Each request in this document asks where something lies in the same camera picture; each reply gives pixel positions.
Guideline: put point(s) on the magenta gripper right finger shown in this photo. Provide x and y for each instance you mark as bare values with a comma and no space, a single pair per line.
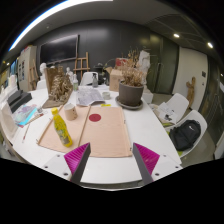
146,160

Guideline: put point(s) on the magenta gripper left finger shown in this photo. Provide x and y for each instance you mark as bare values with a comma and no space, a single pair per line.
76,161

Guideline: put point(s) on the yellow drink bottle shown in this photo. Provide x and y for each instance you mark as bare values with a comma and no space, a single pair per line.
61,128

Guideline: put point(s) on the large brown cardboard sheet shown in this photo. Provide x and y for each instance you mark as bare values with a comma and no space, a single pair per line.
108,137

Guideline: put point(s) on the black backpack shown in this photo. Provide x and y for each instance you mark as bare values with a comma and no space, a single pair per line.
184,136

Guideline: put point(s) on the beige paper cup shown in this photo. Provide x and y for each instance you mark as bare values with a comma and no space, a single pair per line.
70,112

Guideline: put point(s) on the red round sticker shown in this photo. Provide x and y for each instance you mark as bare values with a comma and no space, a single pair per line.
95,117

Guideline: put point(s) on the white chair with papers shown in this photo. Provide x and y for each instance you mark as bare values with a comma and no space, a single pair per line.
170,112

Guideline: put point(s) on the grey pot saucer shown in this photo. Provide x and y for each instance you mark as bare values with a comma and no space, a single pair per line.
139,106

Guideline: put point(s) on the red pencil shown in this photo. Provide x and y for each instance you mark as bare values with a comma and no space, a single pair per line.
24,137

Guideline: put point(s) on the printed newspaper sheet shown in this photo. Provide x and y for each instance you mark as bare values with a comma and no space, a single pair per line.
88,96

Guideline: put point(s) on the white chair with backpack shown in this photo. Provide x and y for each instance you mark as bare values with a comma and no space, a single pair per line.
193,115

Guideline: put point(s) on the grey plant pot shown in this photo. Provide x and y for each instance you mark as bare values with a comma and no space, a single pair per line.
130,95

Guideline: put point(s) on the colourful booklet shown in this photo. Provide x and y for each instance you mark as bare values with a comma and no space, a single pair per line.
22,115

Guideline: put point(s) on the small white tape roll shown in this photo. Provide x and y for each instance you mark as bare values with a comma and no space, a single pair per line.
106,95

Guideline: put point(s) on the clear spray bottle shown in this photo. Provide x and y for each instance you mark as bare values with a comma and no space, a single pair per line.
95,81

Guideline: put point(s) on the white chair behind table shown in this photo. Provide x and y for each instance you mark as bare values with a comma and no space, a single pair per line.
87,78

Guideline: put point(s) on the wooden figure statue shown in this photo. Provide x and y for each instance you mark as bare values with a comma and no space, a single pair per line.
191,87

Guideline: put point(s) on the black folder stack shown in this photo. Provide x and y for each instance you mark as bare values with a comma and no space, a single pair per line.
17,99

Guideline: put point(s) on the white plaster bust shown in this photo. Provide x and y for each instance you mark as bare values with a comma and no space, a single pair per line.
42,70

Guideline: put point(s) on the dried brown plant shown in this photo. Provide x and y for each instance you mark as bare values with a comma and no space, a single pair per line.
131,73

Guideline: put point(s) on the cardboard box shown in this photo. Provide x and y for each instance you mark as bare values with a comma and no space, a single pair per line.
115,78

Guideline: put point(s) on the wooden easel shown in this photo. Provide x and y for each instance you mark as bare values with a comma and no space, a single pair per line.
81,65

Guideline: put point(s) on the black wall screen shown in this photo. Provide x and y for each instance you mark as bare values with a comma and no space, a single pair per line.
58,50

